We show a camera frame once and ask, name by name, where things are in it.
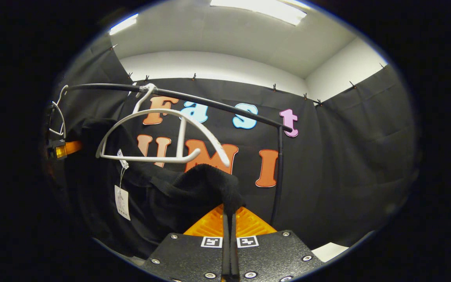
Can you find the black clothes rack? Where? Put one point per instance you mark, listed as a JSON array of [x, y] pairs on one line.
[[280, 164]]

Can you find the large ceiling light panel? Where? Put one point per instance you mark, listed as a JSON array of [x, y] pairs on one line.
[[260, 8]]

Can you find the black backdrop cloth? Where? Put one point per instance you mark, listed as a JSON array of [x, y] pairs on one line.
[[347, 156]]

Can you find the white paper price tag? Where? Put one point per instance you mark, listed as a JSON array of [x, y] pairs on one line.
[[122, 201]]

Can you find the row of small backdrop clips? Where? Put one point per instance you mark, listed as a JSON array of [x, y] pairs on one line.
[[274, 87]]

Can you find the white hanger with crossbar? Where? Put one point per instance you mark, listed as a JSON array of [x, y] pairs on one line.
[[151, 158]]

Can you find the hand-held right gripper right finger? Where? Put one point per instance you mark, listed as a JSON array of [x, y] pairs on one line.
[[272, 254]]

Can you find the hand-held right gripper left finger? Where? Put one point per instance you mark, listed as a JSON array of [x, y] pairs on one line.
[[194, 258]]

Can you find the black knit garment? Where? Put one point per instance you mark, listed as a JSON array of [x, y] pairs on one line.
[[163, 196]]

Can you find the small ceiling light panel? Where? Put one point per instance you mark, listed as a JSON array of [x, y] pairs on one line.
[[123, 24]]

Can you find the white empty clothes hanger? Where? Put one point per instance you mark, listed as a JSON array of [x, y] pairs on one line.
[[64, 125]]

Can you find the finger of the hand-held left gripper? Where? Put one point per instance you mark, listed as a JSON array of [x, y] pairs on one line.
[[73, 148]]

